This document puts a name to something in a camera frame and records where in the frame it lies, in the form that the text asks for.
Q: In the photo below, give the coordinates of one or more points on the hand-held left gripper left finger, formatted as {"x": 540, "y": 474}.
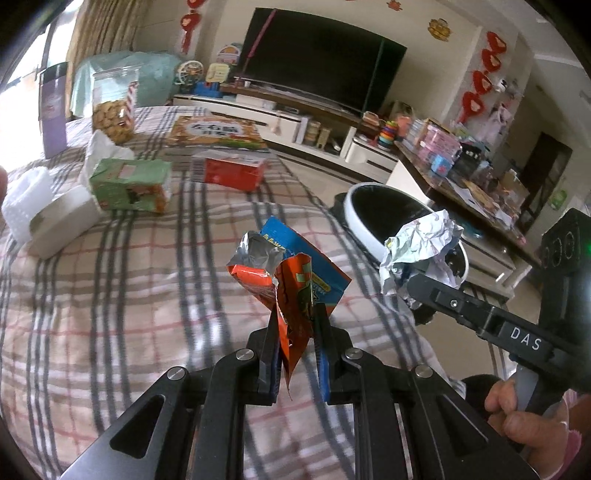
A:
{"x": 265, "y": 369}

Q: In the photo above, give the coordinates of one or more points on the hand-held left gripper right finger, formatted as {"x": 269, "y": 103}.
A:
{"x": 332, "y": 369}

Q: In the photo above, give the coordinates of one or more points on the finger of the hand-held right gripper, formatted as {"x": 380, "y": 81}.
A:
{"x": 443, "y": 297}

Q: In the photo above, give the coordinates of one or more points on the silver foil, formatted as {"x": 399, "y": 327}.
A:
{"x": 420, "y": 244}

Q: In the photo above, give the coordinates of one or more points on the orange snack wrapper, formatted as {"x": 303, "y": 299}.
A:
{"x": 295, "y": 295}

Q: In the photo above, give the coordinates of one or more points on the white trash bin black bag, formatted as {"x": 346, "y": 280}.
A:
{"x": 369, "y": 217}

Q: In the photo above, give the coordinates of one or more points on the person's right hand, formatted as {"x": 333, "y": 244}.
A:
{"x": 531, "y": 429}

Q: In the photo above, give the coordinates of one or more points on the dark wooden door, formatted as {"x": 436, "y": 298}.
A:
{"x": 547, "y": 180}

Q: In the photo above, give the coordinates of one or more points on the pink storage box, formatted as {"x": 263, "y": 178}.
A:
{"x": 438, "y": 141}

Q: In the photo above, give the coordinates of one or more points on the red carton box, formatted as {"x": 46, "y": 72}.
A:
{"x": 231, "y": 173}

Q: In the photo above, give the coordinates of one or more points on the green carton box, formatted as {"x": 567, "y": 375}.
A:
{"x": 129, "y": 184}

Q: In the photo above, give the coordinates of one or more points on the white television cabinet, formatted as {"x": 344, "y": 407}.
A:
{"x": 286, "y": 124}

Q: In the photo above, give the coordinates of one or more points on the flat colourful snack box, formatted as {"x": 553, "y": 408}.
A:
{"x": 217, "y": 134}

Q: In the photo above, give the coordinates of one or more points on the white tissue box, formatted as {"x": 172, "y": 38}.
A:
{"x": 64, "y": 221}

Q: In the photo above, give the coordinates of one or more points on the black television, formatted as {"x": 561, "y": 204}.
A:
{"x": 318, "y": 55}

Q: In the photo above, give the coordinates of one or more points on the blue plastic toy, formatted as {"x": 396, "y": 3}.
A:
{"x": 206, "y": 88}

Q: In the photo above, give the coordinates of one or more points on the clear cookie jar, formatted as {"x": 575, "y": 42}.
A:
{"x": 113, "y": 115}

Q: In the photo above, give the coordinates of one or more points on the white foam fruit net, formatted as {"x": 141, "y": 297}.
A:
{"x": 23, "y": 198}

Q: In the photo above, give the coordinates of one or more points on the yellow toy board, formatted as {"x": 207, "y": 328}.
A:
{"x": 217, "y": 73}

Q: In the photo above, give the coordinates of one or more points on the small white desk fan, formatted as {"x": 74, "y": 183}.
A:
{"x": 189, "y": 76}

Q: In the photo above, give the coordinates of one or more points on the teal covered sofa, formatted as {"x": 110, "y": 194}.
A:
{"x": 157, "y": 74}

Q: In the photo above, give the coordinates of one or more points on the colourful toy house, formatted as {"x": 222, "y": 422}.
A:
{"x": 229, "y": 53}

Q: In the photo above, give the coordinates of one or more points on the purple water bottle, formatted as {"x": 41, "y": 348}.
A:
{"x": 54, "y": 110}

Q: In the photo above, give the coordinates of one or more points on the beige curtain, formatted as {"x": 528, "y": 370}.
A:
{"x": 106, "y": 32}

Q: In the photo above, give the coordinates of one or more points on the white security camera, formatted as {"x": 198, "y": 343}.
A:
{"x": 501, "y": 85}

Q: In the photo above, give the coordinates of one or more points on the yellow figure wall sticker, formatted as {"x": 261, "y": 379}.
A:
{"x": 438, "y": 30}

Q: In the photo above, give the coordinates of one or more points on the small red wall sticker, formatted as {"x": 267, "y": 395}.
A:
{"x": 395, "y": 4}

